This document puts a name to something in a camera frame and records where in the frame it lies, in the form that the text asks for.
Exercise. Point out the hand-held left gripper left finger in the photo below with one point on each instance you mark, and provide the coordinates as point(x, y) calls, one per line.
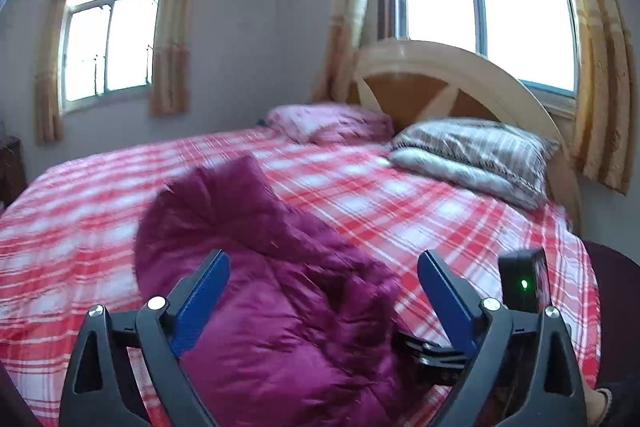
point(200, 302)

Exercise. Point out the small window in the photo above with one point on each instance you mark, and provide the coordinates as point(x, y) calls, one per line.
point(125, 47)

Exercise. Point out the large window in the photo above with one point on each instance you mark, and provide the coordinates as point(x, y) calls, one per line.
point(525, 7)

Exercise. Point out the light wooden headboard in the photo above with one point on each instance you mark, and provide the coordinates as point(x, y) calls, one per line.
point(450, 57)

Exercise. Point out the pink floral quilt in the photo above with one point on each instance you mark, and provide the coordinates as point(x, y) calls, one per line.
point(330, 122)

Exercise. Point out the grey striped pillow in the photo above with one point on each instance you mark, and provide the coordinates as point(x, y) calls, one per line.
point(475, 157)

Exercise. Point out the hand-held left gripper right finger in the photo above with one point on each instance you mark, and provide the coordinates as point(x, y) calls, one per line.
point(447, 302)

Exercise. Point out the purple down jacket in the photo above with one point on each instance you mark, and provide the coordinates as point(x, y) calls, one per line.
point(280, 332)

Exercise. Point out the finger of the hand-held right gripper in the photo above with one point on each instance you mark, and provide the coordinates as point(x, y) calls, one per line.
point(435, 352)

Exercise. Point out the bed with red plaid sheet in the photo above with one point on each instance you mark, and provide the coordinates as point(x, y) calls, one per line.
point(375, 207)

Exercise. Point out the brown wooden desk with drawers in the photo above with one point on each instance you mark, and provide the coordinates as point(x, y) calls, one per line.
point(10, 172)

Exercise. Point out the person's shoe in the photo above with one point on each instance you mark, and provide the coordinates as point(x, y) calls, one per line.
point(597, 404)

